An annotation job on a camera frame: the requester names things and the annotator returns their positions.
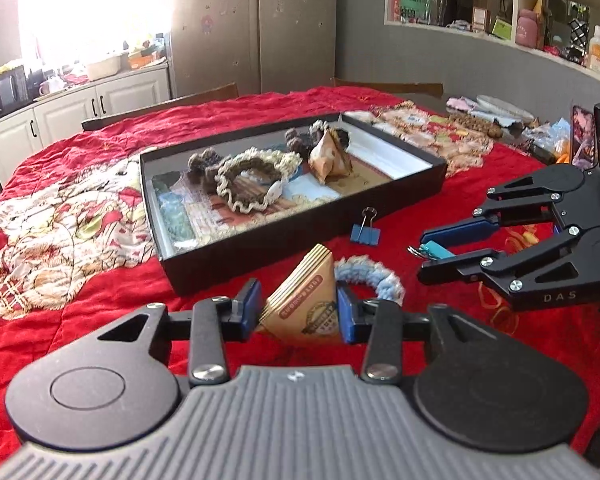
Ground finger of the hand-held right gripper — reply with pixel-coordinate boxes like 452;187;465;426
420;164;588;247
417;225;600;312

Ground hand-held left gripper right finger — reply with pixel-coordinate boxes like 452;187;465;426
335;282;501;385

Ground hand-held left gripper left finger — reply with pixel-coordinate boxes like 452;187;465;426
97;277;263;386

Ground teal binder clip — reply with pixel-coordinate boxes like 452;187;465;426
407;241;453;262

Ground brown pyramid packet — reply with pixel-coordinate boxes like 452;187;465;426
257;244;343;346
308;127;353;181

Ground shallow black box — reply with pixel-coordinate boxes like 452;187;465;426
141;111;448;297

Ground light blue crochet scrunchie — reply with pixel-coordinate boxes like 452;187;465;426
334;255;406;306

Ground beige brown crochet scrunchie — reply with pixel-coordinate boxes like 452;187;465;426
215;146;303;216

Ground pink phone case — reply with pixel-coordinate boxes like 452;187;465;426
571;104;596;166

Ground clear plastic bags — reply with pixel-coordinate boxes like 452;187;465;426
522;117;573;161

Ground blue binder clip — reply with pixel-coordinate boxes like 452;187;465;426
350;207;383;247

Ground white folded cloth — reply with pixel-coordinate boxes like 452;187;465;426
475;94;538;121

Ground white plastic bottle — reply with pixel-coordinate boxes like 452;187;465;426
584;25;600;73

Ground dark brown scrunchie left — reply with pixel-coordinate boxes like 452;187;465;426
187;149;226;193

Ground brown plush hair clip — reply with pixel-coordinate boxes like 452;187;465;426
285;127;321;156

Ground small green box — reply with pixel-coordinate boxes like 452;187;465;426
490;17;515;41

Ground red printed blanket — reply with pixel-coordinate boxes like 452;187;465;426
0;85;600;461

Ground white kitchen cabinet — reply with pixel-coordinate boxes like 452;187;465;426
0;62;173;161

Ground orange plastic basin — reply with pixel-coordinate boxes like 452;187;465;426
128;51;161;70

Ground grey refrigerator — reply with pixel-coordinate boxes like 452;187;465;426
170;0;338;98

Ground cream plastic basin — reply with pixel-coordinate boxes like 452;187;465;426
84;55;123;81

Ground black microwave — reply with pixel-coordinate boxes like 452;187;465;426
0;66;31;121

